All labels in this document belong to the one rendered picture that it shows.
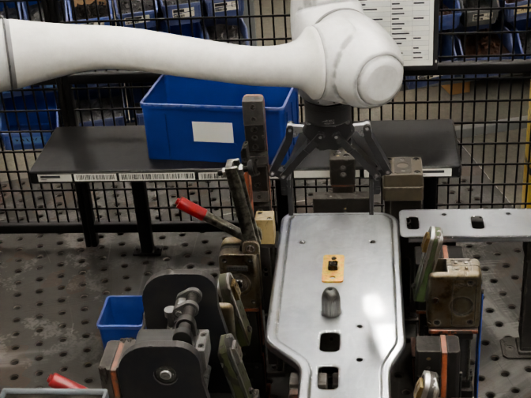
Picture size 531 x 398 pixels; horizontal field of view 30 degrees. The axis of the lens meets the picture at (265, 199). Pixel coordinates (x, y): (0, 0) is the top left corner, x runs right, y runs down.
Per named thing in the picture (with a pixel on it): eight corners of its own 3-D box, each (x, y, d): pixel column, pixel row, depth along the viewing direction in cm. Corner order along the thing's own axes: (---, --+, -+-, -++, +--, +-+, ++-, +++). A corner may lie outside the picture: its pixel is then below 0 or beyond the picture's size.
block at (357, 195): (374, 320, 211) (373, 197, 196) (318, 320, 212) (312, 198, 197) (374, 311, 213) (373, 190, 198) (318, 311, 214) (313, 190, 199)
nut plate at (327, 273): (343, 283, 171) (343, 276, 171) (321, 283, 172) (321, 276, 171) (344, 256, 178) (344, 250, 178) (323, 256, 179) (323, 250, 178)
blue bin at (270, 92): (287, 166, 203) (284, 108, 197) (146, 159, 210) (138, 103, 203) (302, 130, 217) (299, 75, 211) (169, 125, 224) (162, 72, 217)
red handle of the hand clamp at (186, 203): (257, 244, 171) (177, 201, 168) (251, 253, 172) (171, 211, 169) (260, 231, 175) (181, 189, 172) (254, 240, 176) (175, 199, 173)
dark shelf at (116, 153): (461, 178, 200) (461, 165, 199) (29, 184, 210) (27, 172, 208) (453, 130, 219) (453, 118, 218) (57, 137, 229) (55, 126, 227)
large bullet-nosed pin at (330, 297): (340, 325, 163) (340, 292, 160) (321, 325, 164) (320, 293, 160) (340, 313, 166) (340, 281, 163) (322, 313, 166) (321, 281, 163)
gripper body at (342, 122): (299, 106, 155) (302, 158, 160) (353, 105, 154) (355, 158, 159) (302, 87, 162) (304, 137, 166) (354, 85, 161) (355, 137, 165)
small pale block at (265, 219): (284, 377, 196) (273, 220, 178) (266, 377, 197) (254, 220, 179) (285, 366, 199) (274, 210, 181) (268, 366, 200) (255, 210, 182)
